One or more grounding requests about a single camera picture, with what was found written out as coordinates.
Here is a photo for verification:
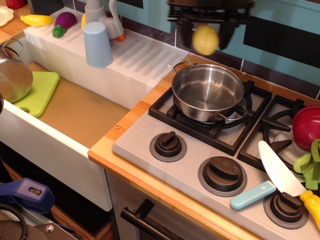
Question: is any black burner grate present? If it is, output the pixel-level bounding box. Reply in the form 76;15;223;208
237;95;307;171
148;80;272;156

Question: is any stainless steel pot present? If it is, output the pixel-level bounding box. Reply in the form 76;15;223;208
0;38;33;103

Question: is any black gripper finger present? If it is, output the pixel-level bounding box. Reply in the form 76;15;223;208
179;20;193;48
219;22;237;51

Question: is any yellow toy potato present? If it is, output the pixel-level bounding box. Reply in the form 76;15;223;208
191;25;220;56

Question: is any right black burner grate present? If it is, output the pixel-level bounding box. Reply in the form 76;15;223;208
237;95;307;171

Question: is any left black stove knob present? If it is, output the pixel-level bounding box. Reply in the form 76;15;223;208
149;131;187;163

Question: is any blue clamp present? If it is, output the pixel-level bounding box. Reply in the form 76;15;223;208
0;178;56;214

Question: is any middle black stove knob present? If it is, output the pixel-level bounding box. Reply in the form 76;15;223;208
198;156;248;197

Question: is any right black stove knob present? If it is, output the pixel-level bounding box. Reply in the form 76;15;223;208
263;192;309;230

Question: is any yellow toy banana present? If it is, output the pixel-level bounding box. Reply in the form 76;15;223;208
20;14;54;26

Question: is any red plastic bowl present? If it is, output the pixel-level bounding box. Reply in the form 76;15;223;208
292;105;320;152

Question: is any stainless steel pan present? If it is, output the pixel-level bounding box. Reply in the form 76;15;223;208
171;62;248;124

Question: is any grey stove top panel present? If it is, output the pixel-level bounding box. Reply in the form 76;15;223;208
111;82;320;240

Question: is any grey toy faucet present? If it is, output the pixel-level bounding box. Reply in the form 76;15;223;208
84;0;125;40

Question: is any white flower shaped plate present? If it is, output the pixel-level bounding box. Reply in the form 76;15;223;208
0;6;14;27

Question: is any left black burner grate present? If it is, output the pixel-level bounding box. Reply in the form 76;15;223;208
148;80;272;156

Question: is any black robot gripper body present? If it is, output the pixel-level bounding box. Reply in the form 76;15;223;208
166;0;255;24

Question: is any green plastic cutting board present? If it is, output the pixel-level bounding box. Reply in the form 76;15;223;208
13;71;60;118

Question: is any red toy item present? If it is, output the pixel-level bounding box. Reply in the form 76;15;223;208
5;0;27;10

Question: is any teal wall cabinet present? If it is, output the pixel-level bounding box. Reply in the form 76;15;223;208
117;0;178;34

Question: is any black oven door handle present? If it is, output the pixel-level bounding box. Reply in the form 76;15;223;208
120;199;174;240

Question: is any yellow toy utensil handle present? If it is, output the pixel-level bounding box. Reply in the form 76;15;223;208
299;190;320;229

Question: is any green felt toy vegetable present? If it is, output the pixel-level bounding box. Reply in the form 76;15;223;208
293;139;320;190

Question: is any black stove knob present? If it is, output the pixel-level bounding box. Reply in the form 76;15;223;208
198;156;248;197
149;131;187;163
263;192;309;230

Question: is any orange toy carrot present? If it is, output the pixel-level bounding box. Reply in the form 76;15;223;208
115;34;125;41

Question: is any yellow toy corn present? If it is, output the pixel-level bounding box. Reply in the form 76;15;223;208
81;13;86;31

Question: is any white toy sink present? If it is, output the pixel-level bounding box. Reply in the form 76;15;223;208
0;24;187;212

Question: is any light blue plastic cup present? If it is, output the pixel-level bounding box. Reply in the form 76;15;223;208
83;21;114;68

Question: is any purple toy eggplant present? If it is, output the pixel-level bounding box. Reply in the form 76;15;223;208
51;12;78;38

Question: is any white toy knife blue handle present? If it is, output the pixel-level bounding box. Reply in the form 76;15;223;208
230;140;306;210

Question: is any teal microwave cabinet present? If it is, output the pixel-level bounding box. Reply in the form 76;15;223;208
222;0;320;85

